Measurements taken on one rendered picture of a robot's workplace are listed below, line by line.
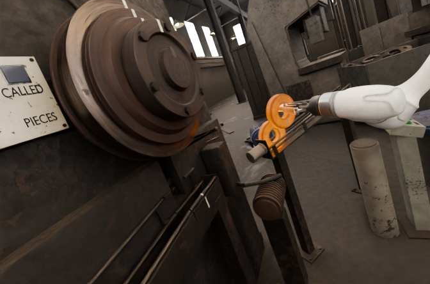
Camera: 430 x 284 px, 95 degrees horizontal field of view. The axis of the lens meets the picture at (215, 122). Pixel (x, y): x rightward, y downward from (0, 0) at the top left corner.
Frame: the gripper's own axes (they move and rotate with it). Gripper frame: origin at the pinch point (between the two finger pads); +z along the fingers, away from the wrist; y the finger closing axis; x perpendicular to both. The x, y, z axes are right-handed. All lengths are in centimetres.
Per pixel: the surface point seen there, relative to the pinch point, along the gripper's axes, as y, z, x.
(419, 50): 192, 5, -15
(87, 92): -67, -14, 27
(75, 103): -70, -12, 26
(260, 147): -10.6, 8.2, -15.9
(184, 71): -42, -9, 26
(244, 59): 243, 301, 40
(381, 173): 32, -20, -46
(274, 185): -14.2, 1.9, -32.9
